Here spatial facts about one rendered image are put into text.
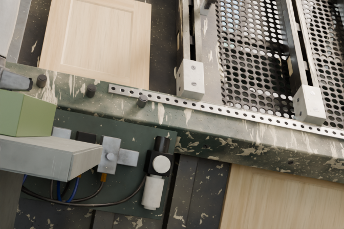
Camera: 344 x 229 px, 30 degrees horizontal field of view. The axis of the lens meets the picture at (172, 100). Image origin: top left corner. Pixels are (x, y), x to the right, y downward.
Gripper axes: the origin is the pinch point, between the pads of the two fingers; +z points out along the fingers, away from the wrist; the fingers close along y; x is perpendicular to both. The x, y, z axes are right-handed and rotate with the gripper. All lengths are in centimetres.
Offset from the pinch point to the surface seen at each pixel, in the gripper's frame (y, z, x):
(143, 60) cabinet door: -23.8, 6.5, 18.3
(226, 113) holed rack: -41.8, 3.0, -5.4
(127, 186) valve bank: -63, 15, 19
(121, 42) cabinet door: -17.6, 6.8, 25.1
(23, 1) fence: -12, 4, 55
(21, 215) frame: -58, 46, 44
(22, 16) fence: -19, 4, 55
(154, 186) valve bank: -66, 10, 13
